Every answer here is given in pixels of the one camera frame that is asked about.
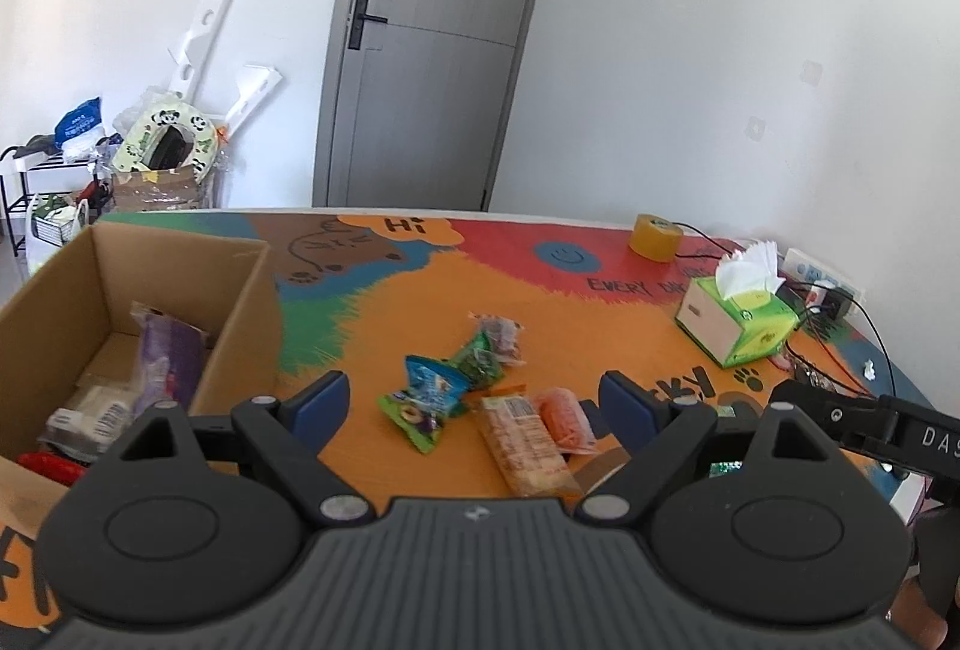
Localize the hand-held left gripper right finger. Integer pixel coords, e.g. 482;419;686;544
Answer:
574;372;850;529

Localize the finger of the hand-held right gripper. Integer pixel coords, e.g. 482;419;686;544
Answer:
770;379;902;465

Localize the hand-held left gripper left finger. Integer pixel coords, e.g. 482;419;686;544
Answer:
109;370;377;532

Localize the pink snack packet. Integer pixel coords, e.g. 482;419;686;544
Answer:
535;387;599;457

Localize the green nut-print snack packet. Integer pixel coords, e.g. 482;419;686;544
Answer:
377;390;452;456

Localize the clear cracker packet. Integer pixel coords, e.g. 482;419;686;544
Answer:
475;394;584;499

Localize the blue snack packet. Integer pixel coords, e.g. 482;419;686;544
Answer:
403;355;471;424

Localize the small clear candy packet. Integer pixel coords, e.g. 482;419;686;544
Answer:
471;311;527;367

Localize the dark green snack packet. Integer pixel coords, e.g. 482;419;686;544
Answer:
448;330;509;390

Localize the purple snack packet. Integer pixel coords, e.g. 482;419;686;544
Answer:
132;302;209;405

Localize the long white bread packet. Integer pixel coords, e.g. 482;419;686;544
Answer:
43;383;141;450

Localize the red sausage packet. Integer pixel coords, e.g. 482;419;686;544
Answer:
18;450;89;487

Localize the person's right hand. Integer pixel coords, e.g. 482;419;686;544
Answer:
889;579;932;650

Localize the bunch of keys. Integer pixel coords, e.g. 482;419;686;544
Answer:
778;348;850;397

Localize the black charger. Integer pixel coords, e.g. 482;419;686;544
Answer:
805;288;854;322

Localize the printed cartoon table mat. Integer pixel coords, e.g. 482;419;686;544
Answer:
0;206;932;633

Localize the green tissue box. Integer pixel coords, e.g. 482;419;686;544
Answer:
673;240;801;370

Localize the white power strip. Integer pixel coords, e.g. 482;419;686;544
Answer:
779;248;865;303

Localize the yellow tape roll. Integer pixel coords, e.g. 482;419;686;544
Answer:
628;212;684;263

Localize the taped brown cardboard box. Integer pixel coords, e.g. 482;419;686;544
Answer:
111;165;216;215

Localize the short white plastic board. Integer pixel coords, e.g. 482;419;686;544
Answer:
222;64;284;139

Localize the white bag with green box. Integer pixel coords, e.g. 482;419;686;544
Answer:
27;191;92;270

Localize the grey door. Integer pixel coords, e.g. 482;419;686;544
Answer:
312;0;564;213

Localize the blue plastic bag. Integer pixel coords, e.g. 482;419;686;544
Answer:
53;96;104;146

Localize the black shoe rack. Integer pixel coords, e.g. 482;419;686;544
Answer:
0;143;115;262

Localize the tall white plastic board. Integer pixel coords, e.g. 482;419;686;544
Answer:
167;0;244;105

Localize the thin black cable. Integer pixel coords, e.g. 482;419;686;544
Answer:
677;221;752;259

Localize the panda print seat ring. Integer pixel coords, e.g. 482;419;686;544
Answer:
115;100;224;187

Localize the black door handle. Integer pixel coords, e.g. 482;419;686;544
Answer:
346;0;389;52

